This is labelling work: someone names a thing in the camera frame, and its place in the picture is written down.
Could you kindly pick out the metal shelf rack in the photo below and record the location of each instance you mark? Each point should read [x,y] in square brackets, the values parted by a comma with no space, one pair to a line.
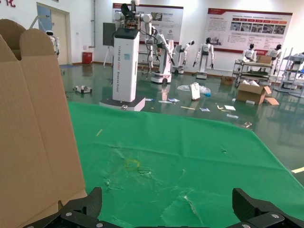
[292,71]

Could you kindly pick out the clear plastic piece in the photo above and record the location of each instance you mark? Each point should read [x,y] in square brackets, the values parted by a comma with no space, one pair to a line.
[244,125]

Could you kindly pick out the white tower robot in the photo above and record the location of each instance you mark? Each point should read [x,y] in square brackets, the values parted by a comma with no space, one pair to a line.
[124,66]

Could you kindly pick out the white paper bag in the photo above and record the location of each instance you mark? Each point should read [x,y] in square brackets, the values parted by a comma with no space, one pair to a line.
[195,91]

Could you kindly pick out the green table cloth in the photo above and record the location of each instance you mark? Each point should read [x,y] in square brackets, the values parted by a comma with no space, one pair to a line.
[178,154]

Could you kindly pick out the blue glove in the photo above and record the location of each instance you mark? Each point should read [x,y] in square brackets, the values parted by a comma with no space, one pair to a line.
[207,94]

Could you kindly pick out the small printed cardboard box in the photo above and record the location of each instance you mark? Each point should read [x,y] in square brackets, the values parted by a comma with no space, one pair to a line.
[227,80]

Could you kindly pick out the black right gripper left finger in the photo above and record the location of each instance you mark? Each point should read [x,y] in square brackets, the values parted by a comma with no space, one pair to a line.
[78,211]

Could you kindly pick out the beige door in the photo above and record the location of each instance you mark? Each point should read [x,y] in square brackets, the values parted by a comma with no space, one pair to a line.
[59,35]

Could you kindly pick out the blue white leaflet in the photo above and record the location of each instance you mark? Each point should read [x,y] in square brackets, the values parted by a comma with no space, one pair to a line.
[204,109]

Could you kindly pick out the long yellow strip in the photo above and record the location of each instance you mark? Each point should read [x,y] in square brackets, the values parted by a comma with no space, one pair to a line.
[187,108]

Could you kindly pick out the grey device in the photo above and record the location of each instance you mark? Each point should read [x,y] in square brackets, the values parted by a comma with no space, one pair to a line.
[83,89]

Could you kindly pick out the red bin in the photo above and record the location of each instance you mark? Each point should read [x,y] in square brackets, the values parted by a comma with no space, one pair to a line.
[87,57]

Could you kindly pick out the small yellow strip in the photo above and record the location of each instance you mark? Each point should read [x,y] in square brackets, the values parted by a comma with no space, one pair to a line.
[99,132]

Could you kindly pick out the clear plastic bag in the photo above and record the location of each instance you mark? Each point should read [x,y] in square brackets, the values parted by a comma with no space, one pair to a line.
[204,89]

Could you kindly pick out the white wheeled robot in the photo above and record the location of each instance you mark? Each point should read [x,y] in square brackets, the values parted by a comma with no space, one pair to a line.
[181,57]

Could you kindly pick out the small white humanoid robot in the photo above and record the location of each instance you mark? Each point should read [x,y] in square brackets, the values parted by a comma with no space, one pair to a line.
[53,40]

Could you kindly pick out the large open cardboard box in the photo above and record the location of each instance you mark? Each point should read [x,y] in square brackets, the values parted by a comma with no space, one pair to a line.
[250,93]

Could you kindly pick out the white paper sheet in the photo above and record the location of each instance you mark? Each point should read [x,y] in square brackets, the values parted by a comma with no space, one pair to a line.
[230,108]

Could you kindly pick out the dark screen on tripod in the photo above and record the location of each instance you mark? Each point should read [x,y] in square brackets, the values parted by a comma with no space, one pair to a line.
[108,34]

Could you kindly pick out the closed cardboard box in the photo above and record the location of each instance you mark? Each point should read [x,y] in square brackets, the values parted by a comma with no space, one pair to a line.
[264,59]

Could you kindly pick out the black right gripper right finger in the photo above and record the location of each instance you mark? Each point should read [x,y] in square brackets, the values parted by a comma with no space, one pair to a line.
[256,211]

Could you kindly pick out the metal cart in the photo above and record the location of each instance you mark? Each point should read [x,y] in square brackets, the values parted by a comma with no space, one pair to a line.
[251,71]

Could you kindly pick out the grey wall pipe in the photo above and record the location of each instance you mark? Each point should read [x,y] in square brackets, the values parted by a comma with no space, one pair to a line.
[93,23]

